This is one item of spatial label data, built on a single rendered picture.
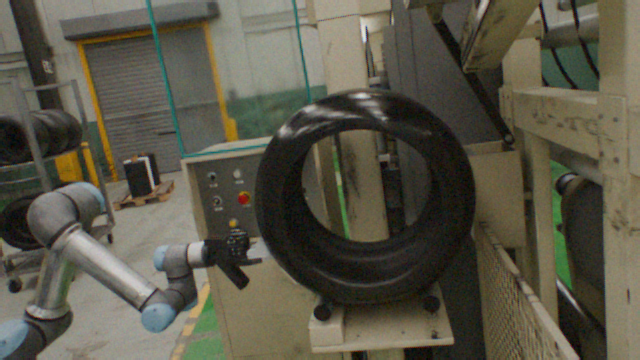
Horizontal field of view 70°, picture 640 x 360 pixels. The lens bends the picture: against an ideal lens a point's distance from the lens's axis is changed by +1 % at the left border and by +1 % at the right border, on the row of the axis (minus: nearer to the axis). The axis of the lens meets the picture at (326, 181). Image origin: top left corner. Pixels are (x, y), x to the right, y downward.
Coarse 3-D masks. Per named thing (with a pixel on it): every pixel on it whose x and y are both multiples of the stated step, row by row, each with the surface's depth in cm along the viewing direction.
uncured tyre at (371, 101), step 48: (336, 96) 107; (384, 96) 105; (288, 144) 107; (432, 144) 103; (288, 192) 137; (432, 192) 132; (288, 240) 112; (336, 240) 139; (384, 240) 139; (432, 240) 132; (336, 288) 114; (384, 288) 112
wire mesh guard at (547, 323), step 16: (480, 224) 135; (496, 240) 121; (480, 256) 147; (496, 256) 121; (480, 272) 149; (512, 272) 102; (480, 288) 151; (496, 288) 126; (512, 288) 107; (528, 288) 94; (496, 304) 130; (528, 304) 91; (496, 320) 131; (528, 320) 95; (544, 320) 82; (496, 336) 136; (512, 336) 113; (528, 336) 99; (560, 336) 77; (512, 352) 117; (544, 352) 87; (560, 352) 75
